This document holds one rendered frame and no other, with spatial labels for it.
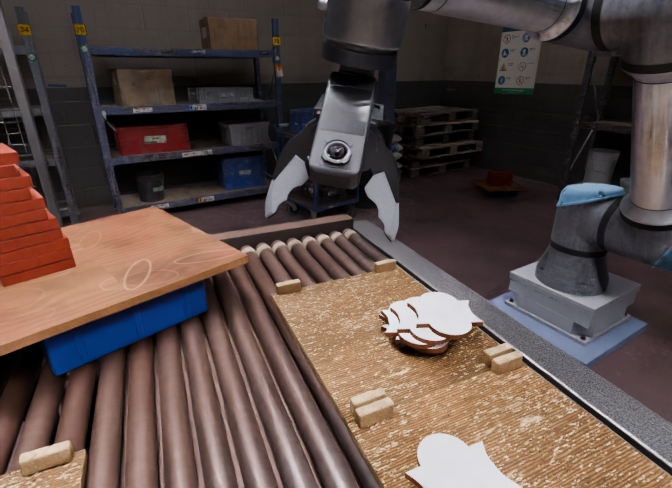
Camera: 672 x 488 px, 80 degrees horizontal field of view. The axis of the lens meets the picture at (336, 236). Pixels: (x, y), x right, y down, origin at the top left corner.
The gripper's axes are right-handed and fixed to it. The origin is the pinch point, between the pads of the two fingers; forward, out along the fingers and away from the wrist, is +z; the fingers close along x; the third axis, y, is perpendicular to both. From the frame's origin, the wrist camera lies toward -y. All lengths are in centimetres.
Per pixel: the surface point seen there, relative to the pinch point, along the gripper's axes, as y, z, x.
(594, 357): 23, 34, -58
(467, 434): -3.8, 27.4, -24.9
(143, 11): 405, 41, 243
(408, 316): 18.3, 27.4, -16.9
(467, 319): 17.2, 24.3, -27.2
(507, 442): -4.5, 26.4, -30.3
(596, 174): 392, 119, -259
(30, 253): 18, 29, 58
